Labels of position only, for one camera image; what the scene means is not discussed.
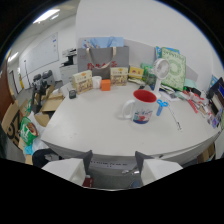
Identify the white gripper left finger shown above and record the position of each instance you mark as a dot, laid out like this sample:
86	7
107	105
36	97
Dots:
68	169

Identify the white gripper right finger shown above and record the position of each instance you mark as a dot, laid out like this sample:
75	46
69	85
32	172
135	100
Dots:
156	168

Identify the white mug with red inside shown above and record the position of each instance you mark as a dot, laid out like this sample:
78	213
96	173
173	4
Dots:
142	107

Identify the green snack bag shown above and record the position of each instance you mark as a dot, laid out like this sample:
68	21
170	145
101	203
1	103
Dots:
28	130

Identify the open cardboard box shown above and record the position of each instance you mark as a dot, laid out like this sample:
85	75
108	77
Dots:
50	103

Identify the brown cardboard box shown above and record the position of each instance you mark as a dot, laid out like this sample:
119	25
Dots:
13	123

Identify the red pen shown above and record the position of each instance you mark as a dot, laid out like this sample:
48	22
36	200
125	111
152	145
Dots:
193	105

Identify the yellow illustrated box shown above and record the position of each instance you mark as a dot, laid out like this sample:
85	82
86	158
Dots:
119	76
82	81

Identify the white paper cup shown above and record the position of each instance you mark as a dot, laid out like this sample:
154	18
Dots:
96	81

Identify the orange cube box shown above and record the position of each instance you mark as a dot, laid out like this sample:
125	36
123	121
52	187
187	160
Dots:
105	85

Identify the black office chair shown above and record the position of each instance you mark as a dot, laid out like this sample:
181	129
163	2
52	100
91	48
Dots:
47	78

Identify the white desk fan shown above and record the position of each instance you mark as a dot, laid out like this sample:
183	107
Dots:
159	74

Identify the small yellow packet box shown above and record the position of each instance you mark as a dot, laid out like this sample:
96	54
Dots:
135	72

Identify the green plastic packet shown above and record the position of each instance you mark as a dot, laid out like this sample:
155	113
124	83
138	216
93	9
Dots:
146	70

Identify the green patterned book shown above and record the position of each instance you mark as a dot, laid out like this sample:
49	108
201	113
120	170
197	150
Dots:
175	68

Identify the office printer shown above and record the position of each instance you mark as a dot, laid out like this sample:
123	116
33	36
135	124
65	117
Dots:
69	65

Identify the grey paper gift bag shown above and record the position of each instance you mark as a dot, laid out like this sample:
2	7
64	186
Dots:
102	60

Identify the whiteboard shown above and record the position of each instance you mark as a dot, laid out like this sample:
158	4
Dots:
41	53

